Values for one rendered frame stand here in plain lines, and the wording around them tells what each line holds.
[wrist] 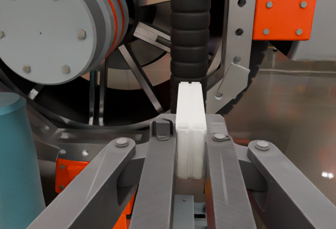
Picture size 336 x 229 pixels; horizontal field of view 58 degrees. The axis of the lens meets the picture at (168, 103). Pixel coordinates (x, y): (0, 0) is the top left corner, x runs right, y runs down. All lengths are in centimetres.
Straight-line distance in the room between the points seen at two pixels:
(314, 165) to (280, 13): 134
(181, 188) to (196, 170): 131
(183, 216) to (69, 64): 72
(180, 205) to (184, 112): 89
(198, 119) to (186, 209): 88
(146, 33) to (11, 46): 28
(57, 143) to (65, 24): 30
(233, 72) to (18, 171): 37
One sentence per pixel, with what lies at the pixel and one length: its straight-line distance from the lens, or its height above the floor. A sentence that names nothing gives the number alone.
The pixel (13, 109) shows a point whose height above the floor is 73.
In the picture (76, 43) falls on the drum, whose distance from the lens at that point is 37.
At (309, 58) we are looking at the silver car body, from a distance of 71.
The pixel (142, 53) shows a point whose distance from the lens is 77.
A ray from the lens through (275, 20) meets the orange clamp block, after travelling 51.
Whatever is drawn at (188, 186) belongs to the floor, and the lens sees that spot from 148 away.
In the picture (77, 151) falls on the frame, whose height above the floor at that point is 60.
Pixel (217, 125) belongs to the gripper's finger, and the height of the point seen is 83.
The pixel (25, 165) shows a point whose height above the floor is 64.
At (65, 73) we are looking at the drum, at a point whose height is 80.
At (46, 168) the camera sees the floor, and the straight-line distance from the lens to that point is 172.
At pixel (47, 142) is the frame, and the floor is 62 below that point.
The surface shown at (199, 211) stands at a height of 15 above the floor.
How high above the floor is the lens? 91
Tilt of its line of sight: 22 degrees down
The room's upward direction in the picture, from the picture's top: straight up
